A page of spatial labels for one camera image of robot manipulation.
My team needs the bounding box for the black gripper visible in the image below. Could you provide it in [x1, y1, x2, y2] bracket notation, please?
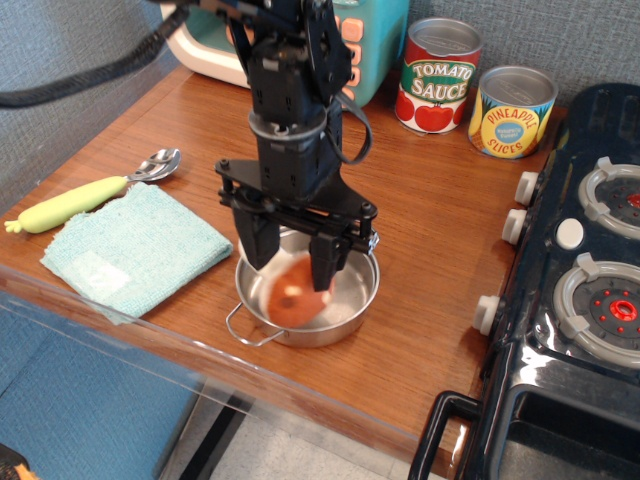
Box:
[215, 126, 379, 291]

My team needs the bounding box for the brown plush mushroom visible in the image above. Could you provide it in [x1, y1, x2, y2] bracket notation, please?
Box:
[249, 247, 335, 329]

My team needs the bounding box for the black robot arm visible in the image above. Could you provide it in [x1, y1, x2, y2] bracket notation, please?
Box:
[169, 1, 378, 291]

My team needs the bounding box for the light blue folded cloth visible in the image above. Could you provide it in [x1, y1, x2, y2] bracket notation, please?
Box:
[41, 184, 233, 318]

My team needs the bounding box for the teal toy microwave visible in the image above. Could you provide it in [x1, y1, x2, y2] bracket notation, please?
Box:
[168, 0, 409, 106]

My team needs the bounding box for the tomato sauce can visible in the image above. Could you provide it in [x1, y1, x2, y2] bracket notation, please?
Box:
[395, 17, 483, 134]

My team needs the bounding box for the pineapple slices can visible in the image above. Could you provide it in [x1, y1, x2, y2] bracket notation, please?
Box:
[468, 65, 558, 159]

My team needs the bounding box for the clear acrylic barrier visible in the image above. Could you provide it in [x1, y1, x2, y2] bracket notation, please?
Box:
[1, 261, 486, 479]

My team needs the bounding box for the black toy stove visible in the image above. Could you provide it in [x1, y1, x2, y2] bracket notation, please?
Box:
[409, 83, 639, 479]

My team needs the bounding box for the steel pot with handles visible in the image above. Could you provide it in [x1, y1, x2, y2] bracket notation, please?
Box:
[225, 228, 380, 348]

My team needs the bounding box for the spoon with green handle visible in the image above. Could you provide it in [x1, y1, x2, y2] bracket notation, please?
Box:
[4, 148, 182, 234]

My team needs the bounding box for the black braided cable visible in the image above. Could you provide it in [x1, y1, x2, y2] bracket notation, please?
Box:
[0, 4, 191, 109]

